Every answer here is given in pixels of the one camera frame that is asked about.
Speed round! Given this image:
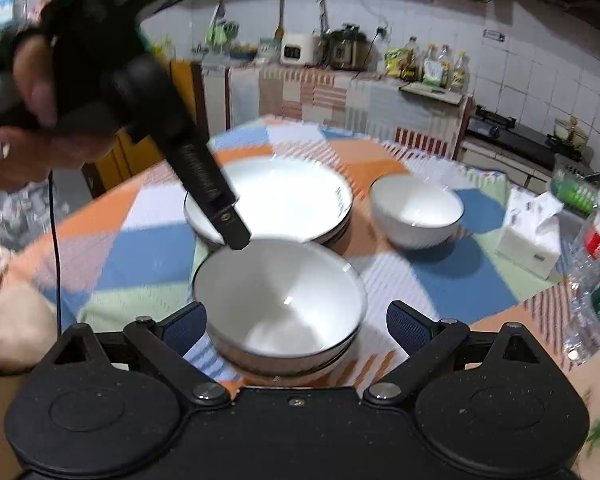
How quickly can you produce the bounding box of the green cloth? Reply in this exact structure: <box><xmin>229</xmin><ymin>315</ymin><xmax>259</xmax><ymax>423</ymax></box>
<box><xmin>206</xmin><ymin>19</ymin><xmax>241</xmax><ymax>48</ymax></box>

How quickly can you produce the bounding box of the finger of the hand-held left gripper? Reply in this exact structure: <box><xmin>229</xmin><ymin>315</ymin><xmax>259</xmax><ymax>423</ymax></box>
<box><xmin>114</xmin><ymin>54</ymin><xmax>253</xmax><ymax>252</ymax></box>

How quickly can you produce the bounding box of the red label water bottle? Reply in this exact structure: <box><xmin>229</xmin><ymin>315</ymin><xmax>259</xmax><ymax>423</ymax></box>
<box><xmin>570</xmin><ymin>170</ymin><xmax>600</xmax><ymax>283</ymax></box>

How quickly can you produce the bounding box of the black pressure cooker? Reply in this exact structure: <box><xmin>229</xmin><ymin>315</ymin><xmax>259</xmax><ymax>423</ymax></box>
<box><xmin>328</xmin><ymin>23</ymin><xmax>370</xmax><ymax>72</ymax></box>

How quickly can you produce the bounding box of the stack of dishes by sink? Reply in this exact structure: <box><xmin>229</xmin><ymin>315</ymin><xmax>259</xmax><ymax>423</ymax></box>
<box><xmin>228</xmin><ymin>39</ymin><xmax>278</xmax><ymax>63</ymax></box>

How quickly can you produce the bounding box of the yellow wooden chair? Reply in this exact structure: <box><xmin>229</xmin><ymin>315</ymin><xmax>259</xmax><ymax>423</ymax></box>
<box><xmin>81</xmin><ymin>59</ymin><xmax>212</xmax><ymax>197</ymax></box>

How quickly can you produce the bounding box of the striped counter cloth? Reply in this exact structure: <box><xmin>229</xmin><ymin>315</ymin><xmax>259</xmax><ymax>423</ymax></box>
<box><xmin>200</xmin><ymin>62</ymin><xmax>473</xmax><ymax>161</ymax></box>

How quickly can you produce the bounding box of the white tissue box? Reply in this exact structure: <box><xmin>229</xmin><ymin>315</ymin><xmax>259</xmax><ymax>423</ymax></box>
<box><xmin>495</xmin><ymin>187</ymin><xmax>565</xmax><ymax>281</ymax></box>

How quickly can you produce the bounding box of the yellow snack packet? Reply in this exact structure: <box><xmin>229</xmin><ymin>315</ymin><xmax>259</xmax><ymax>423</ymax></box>
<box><xmin>384</xmin><ymin>48</ymin><xmax>412</xmax><ymax>78</ymax></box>

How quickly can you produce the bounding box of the pot with lid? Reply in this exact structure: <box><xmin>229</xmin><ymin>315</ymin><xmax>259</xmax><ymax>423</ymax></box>
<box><xmin>547</xmin><ymin>116</ymin><xmax>595</xmax><ymax>163</ymax></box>

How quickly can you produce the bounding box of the person's left hand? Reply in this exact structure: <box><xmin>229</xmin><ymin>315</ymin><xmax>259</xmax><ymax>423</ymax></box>
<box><xmin>0</xmin><ymin>34</ymin><xmax>127</xmax><ymax>192</ymax></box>

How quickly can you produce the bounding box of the cooking oil bottle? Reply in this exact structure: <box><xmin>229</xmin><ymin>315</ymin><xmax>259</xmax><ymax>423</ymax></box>
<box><xmin>450</xmin><ymin>50</ymin><xmax>471</xmax><ymax>92</ymax></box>
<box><xmin>405</xmin><ymin>36</ymin><xmax>423</xmax><ymax>81</ymax></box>
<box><xmin>422</xmin><ymin>43</ymin><xmax>443</xmax><ymax>87</ymax></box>

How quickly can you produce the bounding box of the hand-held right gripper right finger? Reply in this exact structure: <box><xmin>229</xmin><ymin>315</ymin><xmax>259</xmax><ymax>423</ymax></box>
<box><xmin>362</xmin><ymin>301</ymin><xmax>553</xmax><ymax>407</ymax></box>

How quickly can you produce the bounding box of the black cable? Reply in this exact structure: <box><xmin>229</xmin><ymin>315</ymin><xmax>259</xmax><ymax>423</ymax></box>
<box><xmin>47</xmin><ymin>170</ymin><xmax>65</xmax><ymax>337</ymax></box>

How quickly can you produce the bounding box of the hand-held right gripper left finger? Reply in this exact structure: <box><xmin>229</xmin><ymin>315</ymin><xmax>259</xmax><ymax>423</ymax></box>
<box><xmin>52</xmin><ymin>302</ymin><xmax>233</xmax><ymax>408</ymax></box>

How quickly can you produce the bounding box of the cutting board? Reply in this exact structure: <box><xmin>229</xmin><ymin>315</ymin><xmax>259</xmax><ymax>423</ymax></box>
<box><xmin>399</xmin><ymin>82</ymin><xmax>467</xmax><ymax>107</ymax></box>

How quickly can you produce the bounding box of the white plate with black rim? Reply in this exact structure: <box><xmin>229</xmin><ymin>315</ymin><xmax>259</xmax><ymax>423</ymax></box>
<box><xmin>184</xmin><ymin>158</ymin><xmax>355</xmax><ymax>245</ymax></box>

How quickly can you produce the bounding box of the white rice cooker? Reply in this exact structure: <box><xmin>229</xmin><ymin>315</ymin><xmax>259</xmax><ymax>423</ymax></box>
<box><xmin>281</xmin><ymin>31</ymin><xmax>317</xmax><ymax>67</ymax></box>

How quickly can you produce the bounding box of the green plastic basket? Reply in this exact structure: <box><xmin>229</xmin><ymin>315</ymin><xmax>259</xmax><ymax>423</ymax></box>
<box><xmin>550</xmin><ymin>167</ymin><xmax>600</xmax><ymax>213</ymax></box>

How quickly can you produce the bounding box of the black gas stove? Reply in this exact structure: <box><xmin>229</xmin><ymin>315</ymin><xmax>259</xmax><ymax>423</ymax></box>
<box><xmin>467</xmin><ymin>106</ymin><xmax>556</xmax><ymax>171</ymax></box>

